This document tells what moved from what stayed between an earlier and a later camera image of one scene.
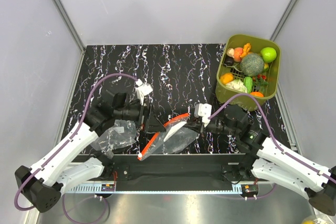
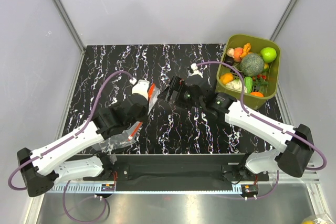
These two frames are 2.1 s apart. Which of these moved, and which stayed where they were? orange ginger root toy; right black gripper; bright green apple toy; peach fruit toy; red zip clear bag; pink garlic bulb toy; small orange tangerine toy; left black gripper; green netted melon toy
Moved: right black gripper; left black gripper; red zip clear bag
Stayed: green netted melon toy; pink garlic bulb toy; peach fruit toy; orange ginger root toy; small orange tangerine toy; bright green apple toy
